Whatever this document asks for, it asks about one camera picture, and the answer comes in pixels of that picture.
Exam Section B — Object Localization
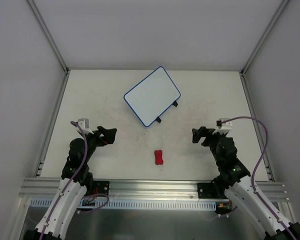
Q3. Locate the right aluminium frame post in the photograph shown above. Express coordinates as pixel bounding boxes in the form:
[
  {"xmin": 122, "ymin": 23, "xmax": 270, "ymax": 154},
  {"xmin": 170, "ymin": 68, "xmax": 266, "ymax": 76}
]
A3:
[{"xmin": 239, "ymin": 0, "xmax": 291, "ymax": 76}]

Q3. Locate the aluminium mounting rail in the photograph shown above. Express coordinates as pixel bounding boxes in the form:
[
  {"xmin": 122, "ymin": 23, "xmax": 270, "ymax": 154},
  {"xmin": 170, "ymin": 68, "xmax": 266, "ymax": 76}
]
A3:
[{"xmin": 18, "ymin": 177, "xmax": 290, "ymax": 203}]

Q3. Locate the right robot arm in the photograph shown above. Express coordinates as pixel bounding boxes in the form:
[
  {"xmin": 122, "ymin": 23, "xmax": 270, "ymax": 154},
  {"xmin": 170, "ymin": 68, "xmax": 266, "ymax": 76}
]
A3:
[{"xmin": 192, "ymin": 126, "xmax": 300, "ymax": 240}]

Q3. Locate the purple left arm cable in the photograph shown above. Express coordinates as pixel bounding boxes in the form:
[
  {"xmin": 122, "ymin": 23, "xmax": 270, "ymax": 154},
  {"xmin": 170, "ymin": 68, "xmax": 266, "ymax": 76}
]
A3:
[{"xmin": 38, "ymin": 120, "xmax": 110, "ymax": 240}]

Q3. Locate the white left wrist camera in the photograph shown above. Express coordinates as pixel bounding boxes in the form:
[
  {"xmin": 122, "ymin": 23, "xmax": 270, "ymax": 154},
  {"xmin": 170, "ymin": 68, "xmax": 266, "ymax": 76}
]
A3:
[{"xmin": 75, "ymin": 118, "xmax": 93, "ymax": 135}]

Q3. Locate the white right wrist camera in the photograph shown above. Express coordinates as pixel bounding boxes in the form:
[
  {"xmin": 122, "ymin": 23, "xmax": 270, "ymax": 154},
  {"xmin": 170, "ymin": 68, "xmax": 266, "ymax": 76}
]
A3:
[{"xmin": 212, "ymin": 118, "xmax": 233, "ymax": 135}]

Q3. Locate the slotted white cable duct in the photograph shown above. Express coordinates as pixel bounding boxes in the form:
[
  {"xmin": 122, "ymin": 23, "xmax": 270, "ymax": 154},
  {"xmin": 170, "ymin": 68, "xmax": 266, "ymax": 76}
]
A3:
[{"xmin": 29, "ymin": 198, "xmax": 217, "ymax": 212}]

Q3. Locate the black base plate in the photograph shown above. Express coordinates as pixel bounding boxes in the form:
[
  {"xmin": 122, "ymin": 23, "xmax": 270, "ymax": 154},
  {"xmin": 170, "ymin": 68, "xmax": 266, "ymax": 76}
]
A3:
[
  {"xmin": 85, "ymin": 180, "xmax": 110, "ymax": 196},
  {"xmin": 196, "ymin": 182, "xmax": 227, "ymax": 199}
]

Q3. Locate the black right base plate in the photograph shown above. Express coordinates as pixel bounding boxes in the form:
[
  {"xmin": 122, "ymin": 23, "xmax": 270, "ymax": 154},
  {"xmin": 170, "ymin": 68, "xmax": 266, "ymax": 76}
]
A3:
[{"xmin": 196, "ymin": 182, "xmax": 227, "ymax": 199}]

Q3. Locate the red whiteboard eraser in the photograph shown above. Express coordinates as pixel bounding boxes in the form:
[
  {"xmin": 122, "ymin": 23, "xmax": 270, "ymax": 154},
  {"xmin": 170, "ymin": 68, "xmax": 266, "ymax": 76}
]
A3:
[{"xmin": 154, "ymin": 150, "xmax": 164, "ymax": 165}]

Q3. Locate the aluminium frame post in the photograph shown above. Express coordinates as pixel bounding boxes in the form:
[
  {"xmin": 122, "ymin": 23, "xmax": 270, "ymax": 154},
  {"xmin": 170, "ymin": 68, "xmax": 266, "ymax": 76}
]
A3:
[
  {"xmin": 239, "ymin": 0, "xmax": 291, "ymax": 76},
  {"xmin": 26, "ymin": 0, "xmax": 70, "ymax": 75}
]

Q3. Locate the blue framed whiteboard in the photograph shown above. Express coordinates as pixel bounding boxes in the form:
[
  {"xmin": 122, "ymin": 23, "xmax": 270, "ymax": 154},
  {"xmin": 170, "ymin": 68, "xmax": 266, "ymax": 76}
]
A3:
[{"xmin": 123, "ymin": 66, "xmax": 181, "ymax": 128}]

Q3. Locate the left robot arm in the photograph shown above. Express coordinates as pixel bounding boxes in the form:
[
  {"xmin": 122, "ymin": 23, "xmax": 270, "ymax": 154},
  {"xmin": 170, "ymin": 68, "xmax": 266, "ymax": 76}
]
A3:
[{"xmin": 23, "ymin": 121, "xmax": 117, "ymax": 240}]

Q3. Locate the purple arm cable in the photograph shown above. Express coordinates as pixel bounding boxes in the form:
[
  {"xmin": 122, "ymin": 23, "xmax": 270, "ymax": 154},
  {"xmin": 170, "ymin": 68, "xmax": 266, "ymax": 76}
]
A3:
[
  {"xmin": 216, "ymin": 116, "xmax": 300, "ymax": 240},
  {"xmin": 38, "ymin": 120, "xmax": 110, "ymax": 240}
]

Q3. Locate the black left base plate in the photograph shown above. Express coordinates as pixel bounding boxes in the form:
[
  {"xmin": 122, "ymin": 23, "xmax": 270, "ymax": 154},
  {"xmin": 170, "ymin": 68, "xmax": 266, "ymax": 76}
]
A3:
[{"xmin": 85, "ymin": 180, "xmax": 110, "ymax": 196}]

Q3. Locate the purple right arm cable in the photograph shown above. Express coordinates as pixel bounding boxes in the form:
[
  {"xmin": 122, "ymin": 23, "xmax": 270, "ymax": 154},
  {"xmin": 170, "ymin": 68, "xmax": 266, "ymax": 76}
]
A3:
[{"xmin": 216, "ymin": 116, "xmax": 300, "ymax": 240}]

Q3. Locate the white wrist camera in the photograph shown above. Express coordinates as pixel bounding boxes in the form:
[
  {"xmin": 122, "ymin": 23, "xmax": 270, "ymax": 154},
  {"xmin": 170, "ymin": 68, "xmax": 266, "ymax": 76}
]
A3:
[
  {"xmin": 212, "ymin": 118, "xmax": 233, "ymax": 135},
  {"xmin": 75, "ymin": 118, "xmax": 93, "ymax": 135}
]

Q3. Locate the left aluminium frame post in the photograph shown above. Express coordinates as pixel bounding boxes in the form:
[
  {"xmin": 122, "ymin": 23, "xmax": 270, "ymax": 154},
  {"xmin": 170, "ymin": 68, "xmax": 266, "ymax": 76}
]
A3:
[{"xmin": 26, "ymin": 0, "xmax": 70, "ymax": 75}]

